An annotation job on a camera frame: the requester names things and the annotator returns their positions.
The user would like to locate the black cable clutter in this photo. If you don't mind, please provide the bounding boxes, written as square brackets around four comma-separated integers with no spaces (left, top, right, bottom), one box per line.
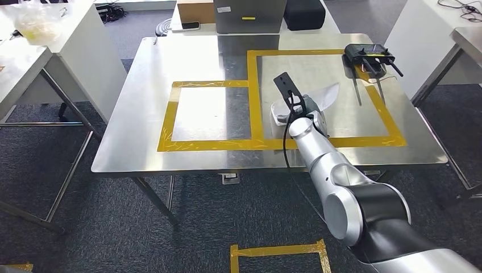
[95,2,129,23]

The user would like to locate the white curved plastic part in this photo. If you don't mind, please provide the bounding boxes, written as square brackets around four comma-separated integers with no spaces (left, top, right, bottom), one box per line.
[270,82,340,127]

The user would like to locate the brown cardboard box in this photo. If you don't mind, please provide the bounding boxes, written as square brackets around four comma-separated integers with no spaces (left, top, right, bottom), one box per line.
[177,0,216,24]

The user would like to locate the small yellow bench tape rectangle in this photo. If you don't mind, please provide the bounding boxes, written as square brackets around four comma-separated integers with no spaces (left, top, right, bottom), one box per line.
[157,80,251,152]

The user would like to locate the steel workbench frame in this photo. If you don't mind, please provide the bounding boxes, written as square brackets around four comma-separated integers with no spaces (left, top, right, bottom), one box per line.
[410,26,482,200]

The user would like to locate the black remote controller with antennas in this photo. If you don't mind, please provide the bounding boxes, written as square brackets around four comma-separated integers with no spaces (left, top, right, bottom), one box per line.
[343,43,404,78]

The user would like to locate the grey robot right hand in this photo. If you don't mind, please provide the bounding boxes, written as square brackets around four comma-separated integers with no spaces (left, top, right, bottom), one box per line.
[293,94,323,118]

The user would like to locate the yellow floor tape square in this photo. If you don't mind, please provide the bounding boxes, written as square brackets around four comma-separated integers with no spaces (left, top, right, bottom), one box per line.
[230,239,332,273]

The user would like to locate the silver metal box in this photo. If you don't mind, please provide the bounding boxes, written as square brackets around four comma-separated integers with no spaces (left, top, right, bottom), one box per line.
[213,0,288,35]

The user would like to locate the white desk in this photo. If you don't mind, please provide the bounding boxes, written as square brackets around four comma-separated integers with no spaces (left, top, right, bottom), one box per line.
[0,0,128,123]
[384,0,482,101]
[165,0,342,36]

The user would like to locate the black soft case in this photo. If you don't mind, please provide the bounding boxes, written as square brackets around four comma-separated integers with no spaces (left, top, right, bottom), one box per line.
[283,0,326,32]

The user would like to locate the coiled white cable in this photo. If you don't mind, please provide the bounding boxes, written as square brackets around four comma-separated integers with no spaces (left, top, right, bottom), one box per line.
[155,19,173,38]

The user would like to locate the large yellow bench tape square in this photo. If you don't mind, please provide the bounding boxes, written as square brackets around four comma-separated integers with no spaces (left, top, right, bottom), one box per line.
[246,49,408,150]

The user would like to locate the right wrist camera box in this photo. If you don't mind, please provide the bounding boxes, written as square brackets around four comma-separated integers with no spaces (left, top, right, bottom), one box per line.
[273,72,304,114]

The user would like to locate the black cables bundle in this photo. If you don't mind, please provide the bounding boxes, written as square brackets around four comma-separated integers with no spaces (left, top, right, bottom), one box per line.
[437,0,482,23]

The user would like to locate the black camera cable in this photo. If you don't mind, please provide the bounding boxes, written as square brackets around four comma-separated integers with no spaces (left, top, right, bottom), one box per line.
[282,90,329,227]

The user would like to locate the steel table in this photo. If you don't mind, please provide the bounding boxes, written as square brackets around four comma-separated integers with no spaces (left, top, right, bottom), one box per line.
[0,35,102,234]

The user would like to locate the clear plastic bag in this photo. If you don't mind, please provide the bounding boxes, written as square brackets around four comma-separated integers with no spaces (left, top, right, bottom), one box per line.
[7,2,63,45]

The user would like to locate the steel workbench with tape squares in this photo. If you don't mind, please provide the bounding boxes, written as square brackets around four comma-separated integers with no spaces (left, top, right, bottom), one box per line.
[91,33,449,229]

